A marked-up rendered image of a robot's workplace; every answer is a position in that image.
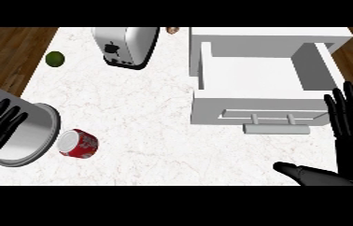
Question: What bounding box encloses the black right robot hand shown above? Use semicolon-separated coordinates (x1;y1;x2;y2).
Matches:
272;80;353;187

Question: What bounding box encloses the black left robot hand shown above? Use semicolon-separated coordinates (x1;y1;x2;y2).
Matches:
0;98;30;149

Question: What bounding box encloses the red can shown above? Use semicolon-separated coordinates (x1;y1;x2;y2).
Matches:
56;128;100;160

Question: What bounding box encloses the white drawer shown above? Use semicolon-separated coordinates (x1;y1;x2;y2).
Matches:
191;41;347;135

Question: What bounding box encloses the grey metal pot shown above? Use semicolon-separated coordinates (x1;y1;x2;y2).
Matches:
0;89;62;168

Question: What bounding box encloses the green lime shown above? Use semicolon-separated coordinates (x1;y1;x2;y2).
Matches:
44;50;66;67

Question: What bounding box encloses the white cabinet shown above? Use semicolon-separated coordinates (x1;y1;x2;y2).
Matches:
188;26;353;78

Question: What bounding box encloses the silver toaster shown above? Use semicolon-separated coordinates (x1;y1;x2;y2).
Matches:
92;26;161;71

